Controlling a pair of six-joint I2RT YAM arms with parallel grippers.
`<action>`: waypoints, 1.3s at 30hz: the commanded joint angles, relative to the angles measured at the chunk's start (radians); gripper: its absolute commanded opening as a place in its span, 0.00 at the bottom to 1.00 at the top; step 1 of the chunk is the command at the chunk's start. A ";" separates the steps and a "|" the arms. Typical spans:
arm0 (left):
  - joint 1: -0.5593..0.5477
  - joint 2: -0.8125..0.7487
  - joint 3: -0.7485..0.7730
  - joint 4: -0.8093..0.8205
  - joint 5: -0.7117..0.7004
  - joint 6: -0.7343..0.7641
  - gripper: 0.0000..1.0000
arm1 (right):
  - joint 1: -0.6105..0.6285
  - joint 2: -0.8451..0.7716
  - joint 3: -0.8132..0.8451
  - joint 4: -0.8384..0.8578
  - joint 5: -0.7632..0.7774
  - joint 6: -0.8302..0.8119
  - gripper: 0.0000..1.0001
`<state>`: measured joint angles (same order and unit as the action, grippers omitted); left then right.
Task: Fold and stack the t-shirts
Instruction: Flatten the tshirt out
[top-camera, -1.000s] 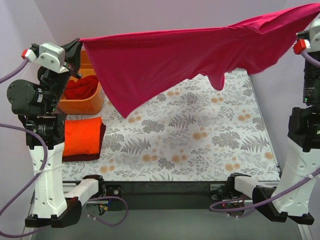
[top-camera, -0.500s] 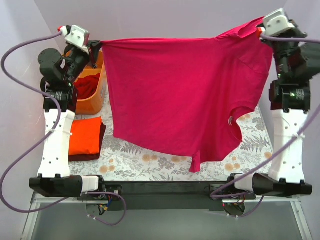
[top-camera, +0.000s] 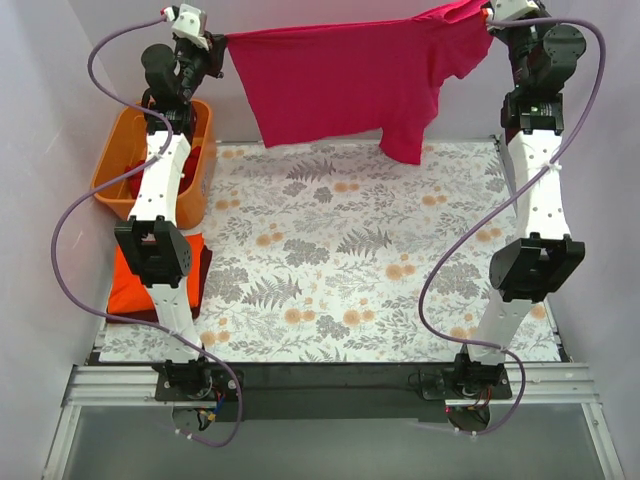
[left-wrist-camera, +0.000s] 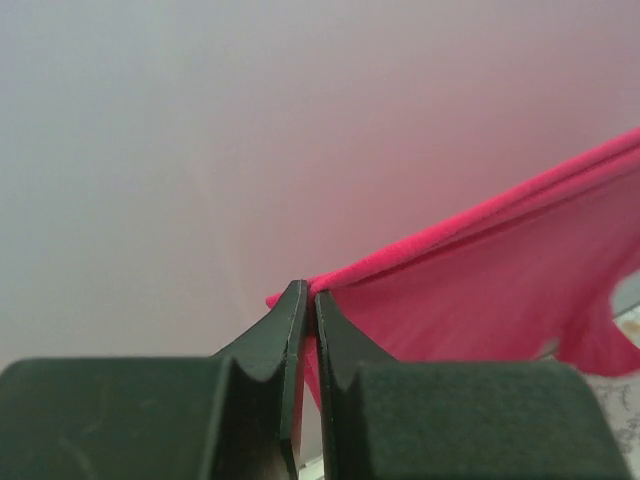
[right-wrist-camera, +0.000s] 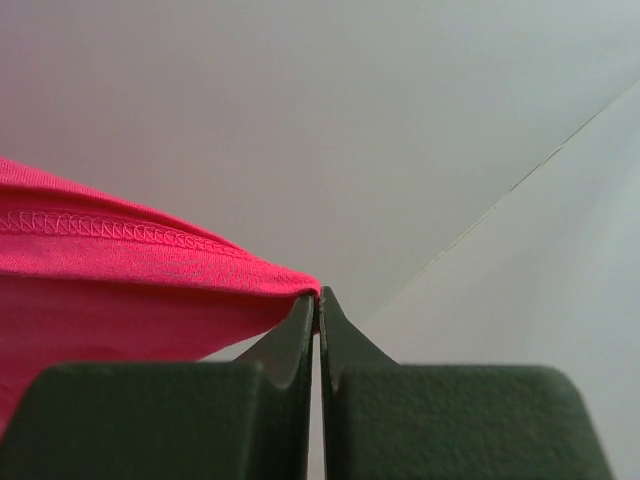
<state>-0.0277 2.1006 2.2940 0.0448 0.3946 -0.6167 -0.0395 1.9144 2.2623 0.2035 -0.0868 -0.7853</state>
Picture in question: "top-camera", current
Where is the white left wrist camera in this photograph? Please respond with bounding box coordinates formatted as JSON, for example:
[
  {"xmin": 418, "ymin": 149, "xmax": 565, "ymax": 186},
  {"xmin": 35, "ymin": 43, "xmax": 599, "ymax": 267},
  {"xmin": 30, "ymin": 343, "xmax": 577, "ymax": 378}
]
[{"xmin": 161, "ymin": 3, "xmax": 210, "ymax": 50}]

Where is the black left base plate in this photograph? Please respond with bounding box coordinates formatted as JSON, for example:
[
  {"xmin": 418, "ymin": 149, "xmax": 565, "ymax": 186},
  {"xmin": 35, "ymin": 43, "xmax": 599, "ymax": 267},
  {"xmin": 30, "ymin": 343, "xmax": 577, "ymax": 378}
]
[{"xmin": 152, "ymin": 360, "xmax": 244, "ymax": 401}]

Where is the floral patterned table mat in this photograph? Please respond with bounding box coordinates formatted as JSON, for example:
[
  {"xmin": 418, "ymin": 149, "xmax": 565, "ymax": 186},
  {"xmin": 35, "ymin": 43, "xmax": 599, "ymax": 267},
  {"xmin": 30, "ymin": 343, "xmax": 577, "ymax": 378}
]
[{"xmin": 99, "ymin": 141, "xmax": 571, "ymax": 364}]

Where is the orange plastic bin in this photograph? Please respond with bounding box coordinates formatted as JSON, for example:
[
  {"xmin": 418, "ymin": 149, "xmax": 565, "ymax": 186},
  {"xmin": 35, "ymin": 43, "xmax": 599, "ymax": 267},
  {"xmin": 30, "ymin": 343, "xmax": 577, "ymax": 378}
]
[{"xmin": 91, "ymin": 100, "xmax": 217, "ymax": 230}]

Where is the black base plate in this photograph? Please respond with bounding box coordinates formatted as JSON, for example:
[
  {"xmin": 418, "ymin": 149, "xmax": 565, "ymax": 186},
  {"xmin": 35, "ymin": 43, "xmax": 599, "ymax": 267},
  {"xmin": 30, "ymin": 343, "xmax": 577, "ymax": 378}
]
[
  {"xmin": 152, "ymin": 360, "xmax": 244, "ymax": 401},
  {"xmin": 411, "ymin": 364, "xmax": 513, "ymax": 400}
]

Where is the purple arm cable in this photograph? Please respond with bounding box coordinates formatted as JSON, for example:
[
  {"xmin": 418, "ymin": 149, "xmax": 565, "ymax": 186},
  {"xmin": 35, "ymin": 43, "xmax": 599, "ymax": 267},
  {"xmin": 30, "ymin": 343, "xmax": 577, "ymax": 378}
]
[
  {"xmin": 49, "ymin": 12, "xmax": 246, "ymax": 449},
  {"xmin": 417, "ymin": 17, "xmax": 611, "ymax": 437}
]

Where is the red t shirt in bin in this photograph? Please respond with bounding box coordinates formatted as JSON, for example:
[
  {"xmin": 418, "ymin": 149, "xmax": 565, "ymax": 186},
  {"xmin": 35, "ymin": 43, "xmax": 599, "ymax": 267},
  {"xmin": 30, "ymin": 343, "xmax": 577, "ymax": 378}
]
[{"xmin": 126, "ymin": 146, "xmax": 201, "ymax": 198}]

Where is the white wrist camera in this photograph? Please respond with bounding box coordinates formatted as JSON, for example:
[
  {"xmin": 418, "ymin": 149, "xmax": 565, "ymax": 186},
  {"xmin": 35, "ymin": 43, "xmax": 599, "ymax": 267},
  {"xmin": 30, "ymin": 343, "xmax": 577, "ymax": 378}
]
[
  {"xmin": 161, "ymin": 3, "xmax": 210, "ymax": 50},
  {"xmin": 482, "ymin": 0, "xmax": 540, "ymax": 22}
]

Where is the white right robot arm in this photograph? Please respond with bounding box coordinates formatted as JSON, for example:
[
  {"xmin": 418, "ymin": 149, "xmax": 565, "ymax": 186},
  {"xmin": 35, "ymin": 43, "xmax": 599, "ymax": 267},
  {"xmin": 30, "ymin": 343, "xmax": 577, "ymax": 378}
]
[{"xmin": 451, "ymin": 24, "xmax": 586, "ymax": 398}]

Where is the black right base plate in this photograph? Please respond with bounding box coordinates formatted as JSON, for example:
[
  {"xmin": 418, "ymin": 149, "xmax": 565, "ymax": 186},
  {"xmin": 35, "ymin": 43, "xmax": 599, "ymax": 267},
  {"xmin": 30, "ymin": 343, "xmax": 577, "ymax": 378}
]
[{"xmin": 411, "ymin": 364, "xmax": 513, "ymax": 400}]

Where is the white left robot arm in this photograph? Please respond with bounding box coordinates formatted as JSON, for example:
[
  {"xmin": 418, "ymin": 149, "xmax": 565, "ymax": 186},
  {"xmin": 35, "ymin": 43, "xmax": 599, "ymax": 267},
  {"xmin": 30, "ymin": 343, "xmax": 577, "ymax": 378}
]
[{"xmin": 114, "ymin": 32, "xmax": 227, "ymax": 400}]

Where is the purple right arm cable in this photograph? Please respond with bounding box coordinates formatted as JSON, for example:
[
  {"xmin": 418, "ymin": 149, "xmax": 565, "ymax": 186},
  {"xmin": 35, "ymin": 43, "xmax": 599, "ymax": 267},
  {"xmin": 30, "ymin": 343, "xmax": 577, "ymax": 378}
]
[{"xmin": 417, "ymin": 17, "xmax": 611, "ymax": 437}]

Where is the folded dark red t shirt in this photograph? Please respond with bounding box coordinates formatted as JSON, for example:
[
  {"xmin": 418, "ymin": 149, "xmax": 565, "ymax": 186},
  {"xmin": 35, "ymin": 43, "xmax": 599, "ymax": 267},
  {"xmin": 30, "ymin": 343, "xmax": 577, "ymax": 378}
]
[{"xmin": 105, "ymin": 244, "xmax": 213, "ymax": 326}]

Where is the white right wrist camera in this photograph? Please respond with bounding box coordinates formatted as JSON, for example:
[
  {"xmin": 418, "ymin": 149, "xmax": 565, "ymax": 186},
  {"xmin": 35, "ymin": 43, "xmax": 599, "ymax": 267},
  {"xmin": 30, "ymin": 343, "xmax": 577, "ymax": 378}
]
[{"xmin": 482, "ymin": 0, "xmax": 540, "ymax": 22}]

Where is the aluminium frame rail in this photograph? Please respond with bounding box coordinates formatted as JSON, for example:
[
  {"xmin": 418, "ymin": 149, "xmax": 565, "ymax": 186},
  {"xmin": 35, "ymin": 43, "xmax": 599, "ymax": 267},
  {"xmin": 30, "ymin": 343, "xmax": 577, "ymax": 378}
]
[{"xmin": 64, "ymin": 362, "xmax": 599, "ymax": 406}]

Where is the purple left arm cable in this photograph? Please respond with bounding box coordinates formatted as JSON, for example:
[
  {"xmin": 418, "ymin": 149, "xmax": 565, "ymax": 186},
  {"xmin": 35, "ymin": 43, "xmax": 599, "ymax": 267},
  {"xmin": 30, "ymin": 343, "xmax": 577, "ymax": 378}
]
[{"xmin": 49, "ymin": 12, "xmax": 246, "ymax": 449}]

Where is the magenta t shirt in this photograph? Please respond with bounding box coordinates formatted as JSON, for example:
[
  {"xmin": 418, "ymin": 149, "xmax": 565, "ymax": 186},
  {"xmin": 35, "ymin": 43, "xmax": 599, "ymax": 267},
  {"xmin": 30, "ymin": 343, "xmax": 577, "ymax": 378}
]
[{"xmin": 228, "ymin": 1, "xmax": 492, "ymax": 165}]

